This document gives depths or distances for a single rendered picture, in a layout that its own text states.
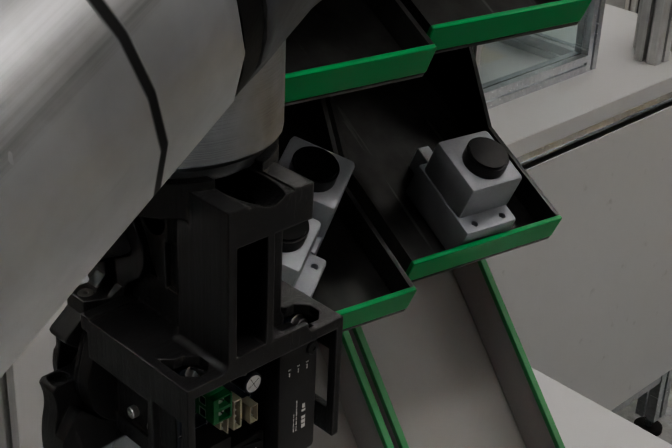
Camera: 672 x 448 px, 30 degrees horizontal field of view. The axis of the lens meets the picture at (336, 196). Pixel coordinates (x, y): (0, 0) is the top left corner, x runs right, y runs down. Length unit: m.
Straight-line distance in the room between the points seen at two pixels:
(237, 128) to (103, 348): 0.10
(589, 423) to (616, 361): 1.16
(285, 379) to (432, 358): 0.53
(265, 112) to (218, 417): 0.11
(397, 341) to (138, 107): 0.80
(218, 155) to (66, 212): 0.23
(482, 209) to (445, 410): 0.19
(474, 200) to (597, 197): 1.31
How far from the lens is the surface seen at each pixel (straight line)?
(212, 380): 0.42
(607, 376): 2.44
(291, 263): 0.72
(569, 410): 1.30
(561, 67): 2.10
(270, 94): 0.40
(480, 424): 0.98
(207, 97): 0.19
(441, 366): 0.98
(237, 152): 0.40
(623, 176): 2.18
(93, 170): 0.17
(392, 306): 0.79
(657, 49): 2.23
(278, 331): 0.43
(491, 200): 0.84
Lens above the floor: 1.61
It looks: 27 degrees down
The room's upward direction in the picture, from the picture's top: 3 degrees clockwise
